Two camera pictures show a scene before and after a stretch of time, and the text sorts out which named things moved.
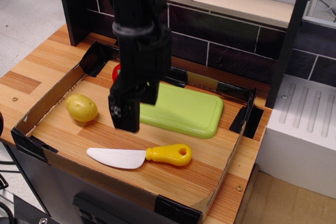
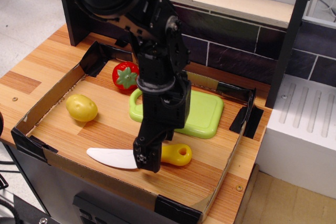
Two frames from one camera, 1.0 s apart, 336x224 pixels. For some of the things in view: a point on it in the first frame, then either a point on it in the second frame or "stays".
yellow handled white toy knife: x=174 y=155 stays
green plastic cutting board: x=185 y=110 stays
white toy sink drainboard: x=299 y=144 stays
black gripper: x=145 y=56 to x=166 y=104
